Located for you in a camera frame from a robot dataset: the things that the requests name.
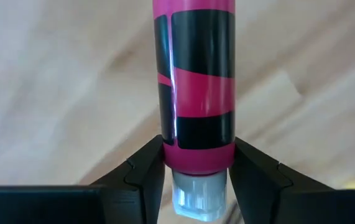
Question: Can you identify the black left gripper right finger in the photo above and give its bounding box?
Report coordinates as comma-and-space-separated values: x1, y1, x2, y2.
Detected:
228, 136, 355, 224

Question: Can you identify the small magenta paint bottle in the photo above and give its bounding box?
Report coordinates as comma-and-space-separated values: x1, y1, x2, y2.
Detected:
152, 0, 236, 222

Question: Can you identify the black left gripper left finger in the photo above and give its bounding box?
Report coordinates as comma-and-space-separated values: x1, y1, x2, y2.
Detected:
0, 134, 167, 224

